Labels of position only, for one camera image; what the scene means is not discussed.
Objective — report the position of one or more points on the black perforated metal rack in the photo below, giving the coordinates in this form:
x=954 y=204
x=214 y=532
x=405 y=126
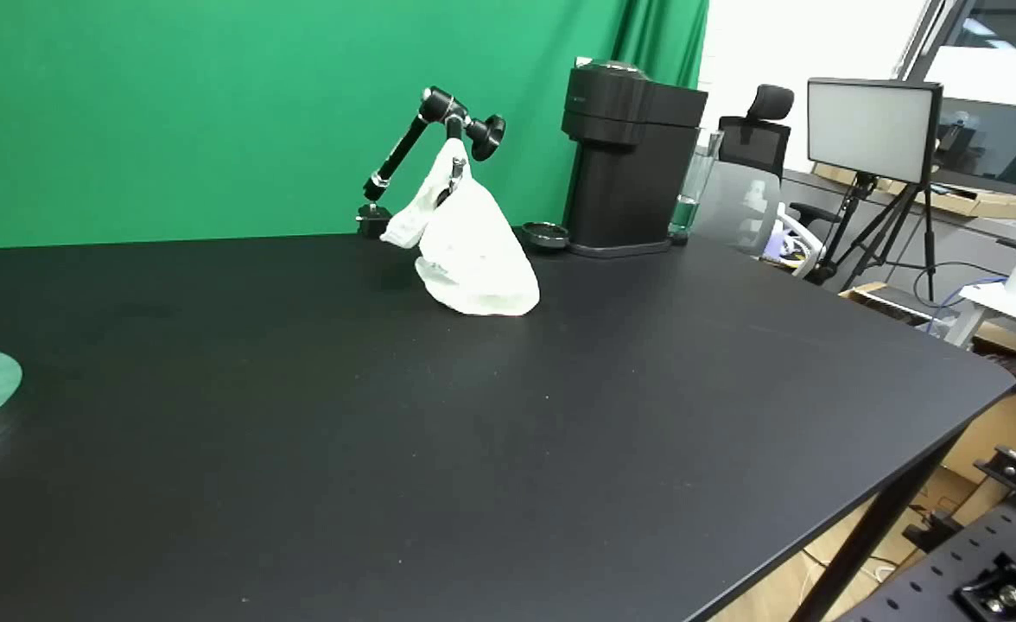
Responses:
x=966 y=580

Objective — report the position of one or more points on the black coffee machine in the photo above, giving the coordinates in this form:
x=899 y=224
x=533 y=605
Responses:
x=633 y=148

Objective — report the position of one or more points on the LED light panel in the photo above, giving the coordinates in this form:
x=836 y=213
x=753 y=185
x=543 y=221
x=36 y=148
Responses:
x=874 y=126

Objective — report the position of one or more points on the white cloth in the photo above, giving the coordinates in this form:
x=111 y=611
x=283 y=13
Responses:
x=464 y=246

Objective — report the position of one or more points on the black tripod stand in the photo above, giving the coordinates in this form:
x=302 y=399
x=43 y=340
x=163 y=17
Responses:
x=874 y=242

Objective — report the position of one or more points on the black office chair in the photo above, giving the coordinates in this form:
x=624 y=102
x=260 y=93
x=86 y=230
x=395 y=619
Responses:
x=759 y=138

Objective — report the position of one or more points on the round black drip tray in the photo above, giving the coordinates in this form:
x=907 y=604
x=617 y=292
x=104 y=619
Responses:
x=543 y=236

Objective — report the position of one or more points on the clear water tank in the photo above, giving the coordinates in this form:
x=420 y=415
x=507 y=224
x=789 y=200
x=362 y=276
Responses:
x=725 y=201

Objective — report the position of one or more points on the black articulated stand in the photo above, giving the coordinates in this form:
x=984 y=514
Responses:
x=434 y=110

